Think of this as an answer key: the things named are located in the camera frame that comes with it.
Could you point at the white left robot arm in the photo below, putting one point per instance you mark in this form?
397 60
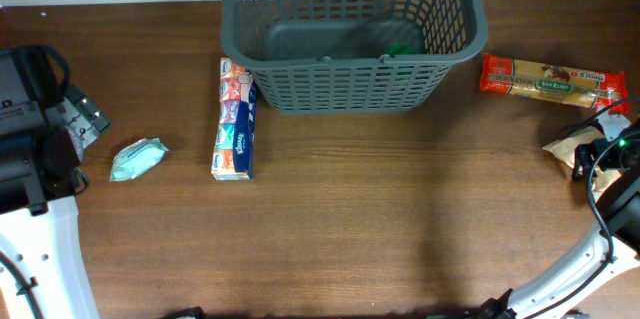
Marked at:
46 126

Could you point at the brown paper bag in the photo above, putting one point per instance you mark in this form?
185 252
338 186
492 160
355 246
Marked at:
564 150

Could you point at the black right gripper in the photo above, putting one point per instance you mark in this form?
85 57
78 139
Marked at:
584 156

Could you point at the grey plastic mesh basket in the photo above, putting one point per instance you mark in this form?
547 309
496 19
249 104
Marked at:
328 56

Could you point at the colourful Kleenex tissue pack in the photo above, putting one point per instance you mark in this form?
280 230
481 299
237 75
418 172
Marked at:
233 154

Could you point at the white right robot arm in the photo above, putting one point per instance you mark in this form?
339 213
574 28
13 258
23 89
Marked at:
609 248

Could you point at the San Remo spaghetti packet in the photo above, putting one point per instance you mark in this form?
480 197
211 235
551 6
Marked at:
553 83

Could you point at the green lid spice jar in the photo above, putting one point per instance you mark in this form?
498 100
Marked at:
401 49

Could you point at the teal wet wipes packet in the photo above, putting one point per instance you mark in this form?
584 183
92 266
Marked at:
136 159

